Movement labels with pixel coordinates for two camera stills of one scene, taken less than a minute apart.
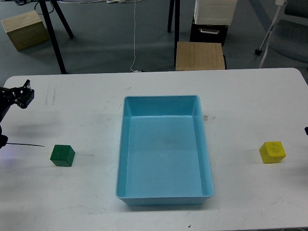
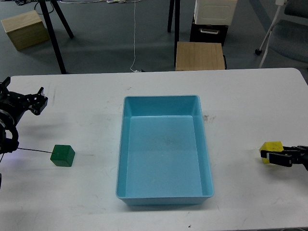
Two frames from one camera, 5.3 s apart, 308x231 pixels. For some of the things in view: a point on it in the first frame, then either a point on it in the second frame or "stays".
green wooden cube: [62, 155] stays
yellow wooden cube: [272, 152] stays
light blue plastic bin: [162, 158] stays
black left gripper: [22, 96] -> [13, 105]
